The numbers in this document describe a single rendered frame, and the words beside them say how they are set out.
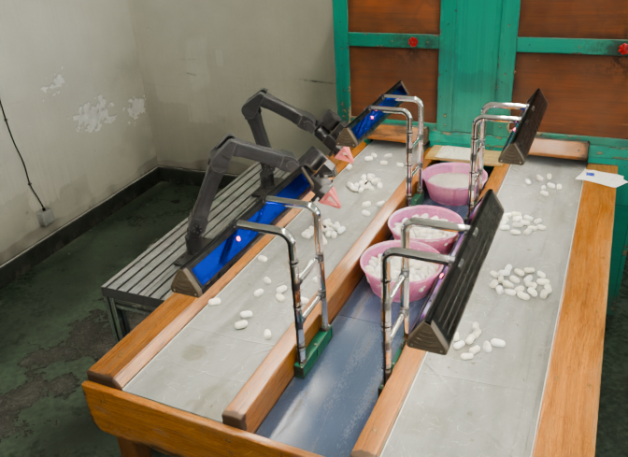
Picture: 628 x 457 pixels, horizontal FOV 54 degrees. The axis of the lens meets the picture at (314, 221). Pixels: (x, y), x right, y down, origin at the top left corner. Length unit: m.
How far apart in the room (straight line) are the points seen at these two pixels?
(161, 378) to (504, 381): 0.87
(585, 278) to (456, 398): 0.65
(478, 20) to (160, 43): 2.34
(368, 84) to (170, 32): 1.78
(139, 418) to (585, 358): 1.13
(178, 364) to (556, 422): 0.94
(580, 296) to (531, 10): 1.26
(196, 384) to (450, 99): 1.76
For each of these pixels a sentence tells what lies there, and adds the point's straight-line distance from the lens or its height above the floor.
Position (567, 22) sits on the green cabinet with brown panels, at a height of 1.33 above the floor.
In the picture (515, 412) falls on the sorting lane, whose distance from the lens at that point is 1.58.
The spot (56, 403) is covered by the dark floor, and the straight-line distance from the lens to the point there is 2.94.
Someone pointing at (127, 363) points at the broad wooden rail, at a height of 0.76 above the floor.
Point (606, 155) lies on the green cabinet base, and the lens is 2.87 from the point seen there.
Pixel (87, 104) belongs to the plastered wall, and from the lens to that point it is 4.20.
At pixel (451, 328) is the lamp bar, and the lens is 1.26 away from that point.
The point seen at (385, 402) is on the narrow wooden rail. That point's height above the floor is 0.76.
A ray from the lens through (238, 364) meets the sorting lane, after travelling 1.71.
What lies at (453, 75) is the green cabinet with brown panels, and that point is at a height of 1.10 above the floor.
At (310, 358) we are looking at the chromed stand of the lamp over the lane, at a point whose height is 0.71.
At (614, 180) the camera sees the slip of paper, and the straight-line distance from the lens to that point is 2.72.
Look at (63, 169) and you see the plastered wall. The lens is 4.08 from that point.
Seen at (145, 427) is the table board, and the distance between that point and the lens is 1.72.
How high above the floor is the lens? 1.83
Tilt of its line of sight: 28 degrees down
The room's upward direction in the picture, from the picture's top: 4 degrees counter-clockwise
